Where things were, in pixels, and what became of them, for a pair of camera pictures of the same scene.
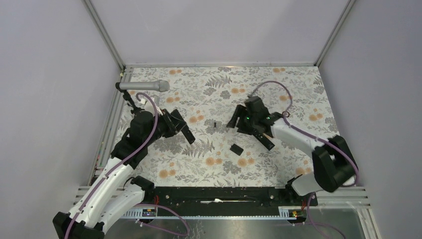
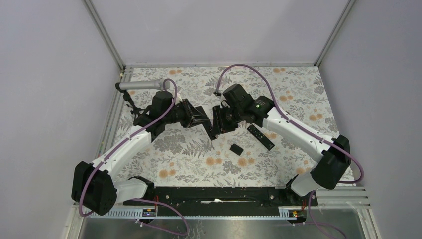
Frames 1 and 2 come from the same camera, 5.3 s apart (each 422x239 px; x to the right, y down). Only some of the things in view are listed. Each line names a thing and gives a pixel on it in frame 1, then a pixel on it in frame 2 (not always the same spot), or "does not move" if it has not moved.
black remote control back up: (181, 125) to (209, 131)
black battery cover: (236, 149) does not move
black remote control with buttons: (266, 142) does not move
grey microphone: (162, 85) does not move
